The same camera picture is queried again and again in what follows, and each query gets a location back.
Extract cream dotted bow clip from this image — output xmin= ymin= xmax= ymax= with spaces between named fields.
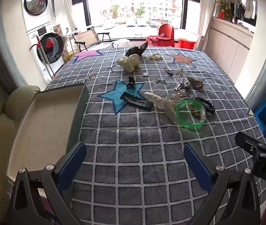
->
xmin=118 ymin=54 xmax=143 ymax=73

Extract red plastic chair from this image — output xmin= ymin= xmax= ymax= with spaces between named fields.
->
xmin=158 ymin=23 xmax=175 ymax=47

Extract hanging clothes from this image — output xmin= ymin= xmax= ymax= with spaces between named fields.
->
xmin=232 ymin=0 xmax=257 ymax=20

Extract beige folding chair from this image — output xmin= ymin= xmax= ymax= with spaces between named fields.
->
xmin=73 ymin=25 xmax=113 ymax=51

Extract flowers in red vase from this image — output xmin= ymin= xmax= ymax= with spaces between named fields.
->
xmin=215 ymin=0 xmax=233 ymax=21

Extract cream hair claw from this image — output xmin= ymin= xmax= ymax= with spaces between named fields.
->
xmin=144 ymin=92 xmax=183 ymax=125

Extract beige low cabinet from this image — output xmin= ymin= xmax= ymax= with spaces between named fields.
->
xmin=205 ymin=16 xmax=255 ymax=82

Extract small black claw clip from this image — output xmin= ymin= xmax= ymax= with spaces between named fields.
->
xmin=126 ymin=76 xmax=136 ymax=89

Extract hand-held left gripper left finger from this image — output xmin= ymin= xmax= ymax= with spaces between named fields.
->
xmin=7 ymin=142 xmax=87 ymax=225

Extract black barrette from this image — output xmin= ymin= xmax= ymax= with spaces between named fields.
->
xmin=120 ymin=91 xmax=153 ymax=109

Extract red cloth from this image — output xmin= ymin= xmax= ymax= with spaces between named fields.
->
xmin=146 ymin=34 xmax=169 ymax=45

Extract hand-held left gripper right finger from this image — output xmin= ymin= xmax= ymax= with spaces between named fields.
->
xmin=183 ymin=143 xmax=261 ymax=225

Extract white curtain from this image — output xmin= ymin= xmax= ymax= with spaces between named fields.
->
xmin=53 ymin=0 xmax=78 ymax=31

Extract grey checkered star blanket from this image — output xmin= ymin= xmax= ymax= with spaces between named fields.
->
xmin=44 ymin=46 xmax=266 ymax=225

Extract grey cardboard box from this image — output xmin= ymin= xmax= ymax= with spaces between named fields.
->
xmin=6 ymin=84 xmax=90 ymax=185

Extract red plastic bin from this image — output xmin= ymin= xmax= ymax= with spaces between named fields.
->
xmin=178 ymin=34 xmax=199 ymax=50

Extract beaded striped hair tie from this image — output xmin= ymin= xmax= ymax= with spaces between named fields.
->
xmin=178 ymin=91 xmax=196 ymax=102

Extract black feather hair piece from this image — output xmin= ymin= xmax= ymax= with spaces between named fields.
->
xmin=126 ymin=42 xmax=149 ymax=57

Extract white stacked dryer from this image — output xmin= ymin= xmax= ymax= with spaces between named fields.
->
xmin=23 ymin=0 xmax=55 ymax=32

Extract brown chain bracelet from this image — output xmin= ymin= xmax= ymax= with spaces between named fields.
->
xmin=188 ymin=105 xmax=205 ymax=120

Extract green plastic bangle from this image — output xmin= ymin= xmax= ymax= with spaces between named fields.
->
xmin=176 ymin=99 xmax=206 ymax=130

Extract beige sofa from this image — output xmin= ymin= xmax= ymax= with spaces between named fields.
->
xmin=0 ymin=70 xmax=41 ymax=225

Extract white washing machine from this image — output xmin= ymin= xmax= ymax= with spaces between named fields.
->
xmin=27 ymin=27 xmax=66 ymax=75

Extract silver hair clips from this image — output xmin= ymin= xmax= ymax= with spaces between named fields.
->
xmin=173 ymin=78 xmax=192 ymax=92

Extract brown beaded scrunchie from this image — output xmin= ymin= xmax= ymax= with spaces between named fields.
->
xmin=187 ymin=76 xmax=204 ymax=91

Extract red handled mop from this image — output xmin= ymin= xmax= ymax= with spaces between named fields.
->
xmin=31 ymin=37 xmax=56 ymax=78

